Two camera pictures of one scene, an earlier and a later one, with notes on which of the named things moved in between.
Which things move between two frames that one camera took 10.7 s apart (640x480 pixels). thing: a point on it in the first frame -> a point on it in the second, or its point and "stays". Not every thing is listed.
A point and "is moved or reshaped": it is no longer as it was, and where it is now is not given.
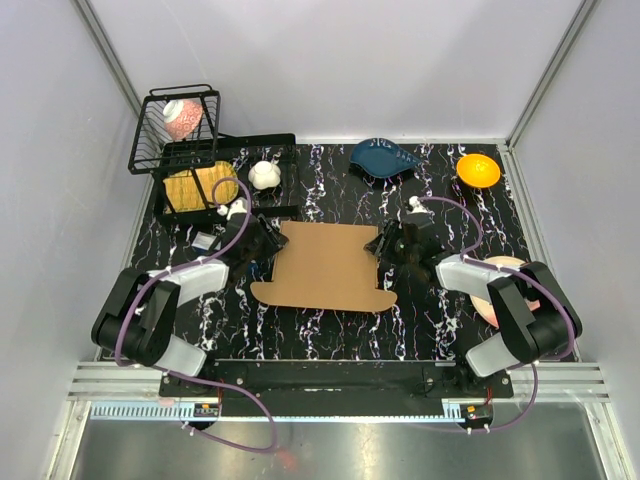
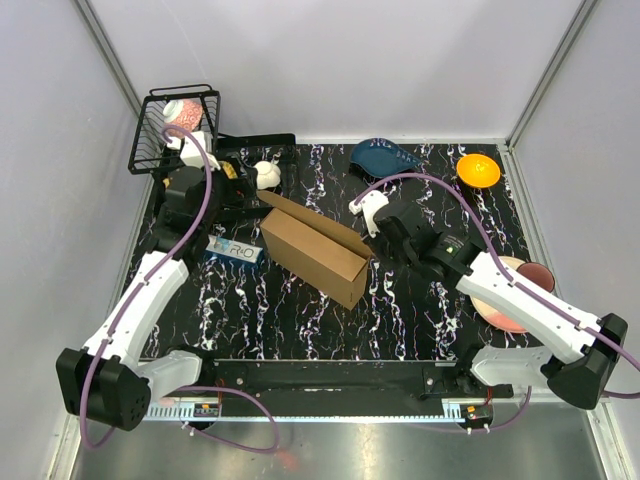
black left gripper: (274, 240) -> (242, 187)
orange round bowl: (478, 170) stays
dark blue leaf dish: (382, 157) stays
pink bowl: (485, 310) stays
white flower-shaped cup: (264, 175) stays
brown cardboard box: (325, 266) is moved or reshaped
